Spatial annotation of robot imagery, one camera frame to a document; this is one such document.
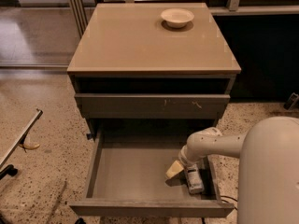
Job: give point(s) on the grey drawer cabinet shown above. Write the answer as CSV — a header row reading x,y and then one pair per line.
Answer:
x,y
129,49

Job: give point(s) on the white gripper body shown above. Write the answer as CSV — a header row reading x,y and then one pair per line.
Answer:
x,y
186,158

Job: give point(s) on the metal window frame rail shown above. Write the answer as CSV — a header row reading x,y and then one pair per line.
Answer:
x,y
79,15

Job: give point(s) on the small dark floor device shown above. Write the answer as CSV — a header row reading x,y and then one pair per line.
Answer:
x,y
292,101

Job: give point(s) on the white ceramic bowl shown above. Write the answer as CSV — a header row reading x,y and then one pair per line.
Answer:
x,y
177,17

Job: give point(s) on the black chair caster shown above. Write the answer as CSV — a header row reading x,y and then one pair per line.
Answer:
x,y
9,170

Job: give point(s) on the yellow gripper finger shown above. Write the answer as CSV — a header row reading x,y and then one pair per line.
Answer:
x,y
175,168

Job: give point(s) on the clear plastic bottle white cap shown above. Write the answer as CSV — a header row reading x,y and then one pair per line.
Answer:
x,y
194,180

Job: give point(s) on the metal bar on left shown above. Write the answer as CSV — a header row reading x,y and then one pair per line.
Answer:
x,y
22,135

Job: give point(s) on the banana on floor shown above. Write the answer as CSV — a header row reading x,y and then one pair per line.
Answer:
x,y
29,147

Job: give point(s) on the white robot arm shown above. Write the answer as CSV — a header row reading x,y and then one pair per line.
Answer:
x,y
268,176

